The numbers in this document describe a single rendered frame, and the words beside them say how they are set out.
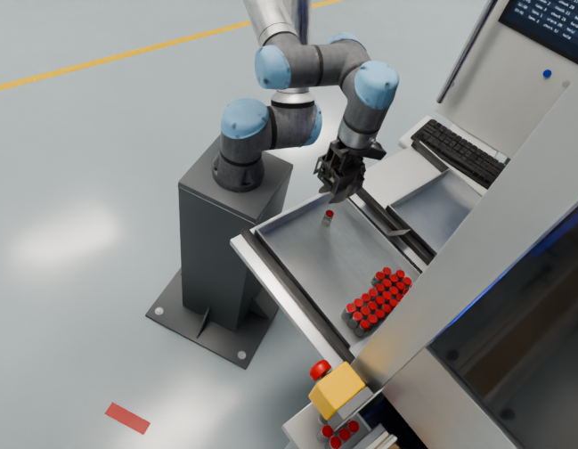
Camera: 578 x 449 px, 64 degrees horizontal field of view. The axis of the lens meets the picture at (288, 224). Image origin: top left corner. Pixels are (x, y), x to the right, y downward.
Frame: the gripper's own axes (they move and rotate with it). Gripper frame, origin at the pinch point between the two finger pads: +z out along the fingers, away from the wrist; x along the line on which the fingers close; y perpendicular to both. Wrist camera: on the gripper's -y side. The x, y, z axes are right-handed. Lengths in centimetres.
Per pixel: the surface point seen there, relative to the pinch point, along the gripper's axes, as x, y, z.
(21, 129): -165, 38, 100
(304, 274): 8.5, 14.6, 10.3
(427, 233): 16.7, -21.0, 10.3
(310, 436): 36, 35, 10
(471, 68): -17, -73, -2
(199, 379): -7, 31, 99
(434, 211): 12.6, -28.4, 10.3
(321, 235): 2.3, 3.7, 10.3
